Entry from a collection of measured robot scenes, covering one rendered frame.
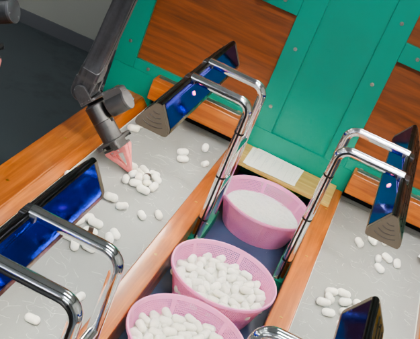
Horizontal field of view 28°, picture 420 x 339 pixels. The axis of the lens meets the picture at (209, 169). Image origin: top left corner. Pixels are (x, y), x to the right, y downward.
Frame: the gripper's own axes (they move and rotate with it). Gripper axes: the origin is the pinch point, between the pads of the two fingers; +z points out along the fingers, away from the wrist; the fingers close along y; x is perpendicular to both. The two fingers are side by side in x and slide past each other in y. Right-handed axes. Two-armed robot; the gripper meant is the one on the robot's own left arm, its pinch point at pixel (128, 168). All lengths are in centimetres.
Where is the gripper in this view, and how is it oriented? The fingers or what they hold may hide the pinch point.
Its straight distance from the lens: 230.7
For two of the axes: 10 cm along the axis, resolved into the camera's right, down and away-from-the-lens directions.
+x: -8.4, 3.5, 4.3
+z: 4.6, 8.7, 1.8
